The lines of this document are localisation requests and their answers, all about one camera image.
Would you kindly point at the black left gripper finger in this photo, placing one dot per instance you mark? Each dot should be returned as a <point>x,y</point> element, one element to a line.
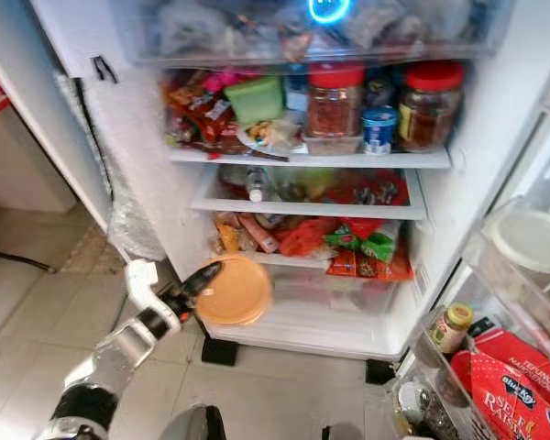
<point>194,301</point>
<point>202,275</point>

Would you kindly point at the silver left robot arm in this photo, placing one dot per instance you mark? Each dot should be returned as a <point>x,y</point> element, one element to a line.
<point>115,362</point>

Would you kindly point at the black glass fridge door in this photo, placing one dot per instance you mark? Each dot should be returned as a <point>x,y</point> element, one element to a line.
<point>532,183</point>

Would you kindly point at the patterned floor mat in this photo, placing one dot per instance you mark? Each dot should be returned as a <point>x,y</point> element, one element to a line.
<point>92,252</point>

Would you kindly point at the bubble wrap sheet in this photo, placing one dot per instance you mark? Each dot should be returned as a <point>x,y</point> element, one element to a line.
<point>128,211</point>

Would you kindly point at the small white cap bottle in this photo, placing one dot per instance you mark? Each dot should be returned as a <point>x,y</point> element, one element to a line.
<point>256,186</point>

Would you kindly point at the grey robot left foot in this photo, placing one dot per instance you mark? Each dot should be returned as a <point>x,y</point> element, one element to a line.
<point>192,423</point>

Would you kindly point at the red snack packets bundle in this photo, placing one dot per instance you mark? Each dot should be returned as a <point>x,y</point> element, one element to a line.
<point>197,115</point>

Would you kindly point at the green snack packet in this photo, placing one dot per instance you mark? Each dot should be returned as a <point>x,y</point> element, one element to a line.
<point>362,243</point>

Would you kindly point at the orange sachet pack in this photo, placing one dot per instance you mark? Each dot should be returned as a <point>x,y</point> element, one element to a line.
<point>367,266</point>

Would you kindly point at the green plastic food box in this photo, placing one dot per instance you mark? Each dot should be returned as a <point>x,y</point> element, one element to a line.
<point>254,101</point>

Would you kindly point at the red lid spice jar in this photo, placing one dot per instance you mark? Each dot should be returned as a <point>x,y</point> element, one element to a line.
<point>431,108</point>
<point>335,110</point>

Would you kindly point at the white door panel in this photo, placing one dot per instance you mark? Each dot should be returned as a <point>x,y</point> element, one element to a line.
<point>46,128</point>

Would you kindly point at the black hook clip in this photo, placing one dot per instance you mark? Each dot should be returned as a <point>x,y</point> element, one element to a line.
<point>104,69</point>

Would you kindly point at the blue lid small can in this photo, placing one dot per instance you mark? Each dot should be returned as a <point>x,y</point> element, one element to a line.
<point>379,130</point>

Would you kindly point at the white lid small jar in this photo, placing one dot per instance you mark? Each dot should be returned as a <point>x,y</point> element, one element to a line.
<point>412,401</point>

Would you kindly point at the yellow lid glass jar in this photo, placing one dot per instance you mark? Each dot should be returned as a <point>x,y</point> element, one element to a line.
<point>450,328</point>

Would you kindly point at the clear freezer drawer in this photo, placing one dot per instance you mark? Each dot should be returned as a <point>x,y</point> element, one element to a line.
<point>312,35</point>

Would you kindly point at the clear box with white lid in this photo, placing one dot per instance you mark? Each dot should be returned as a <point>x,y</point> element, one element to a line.
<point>532,240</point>

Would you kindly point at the red flour bag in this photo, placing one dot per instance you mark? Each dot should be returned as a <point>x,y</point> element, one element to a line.
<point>513,399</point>

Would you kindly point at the red food packet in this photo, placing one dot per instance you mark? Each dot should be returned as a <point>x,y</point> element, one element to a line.
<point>527,353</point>

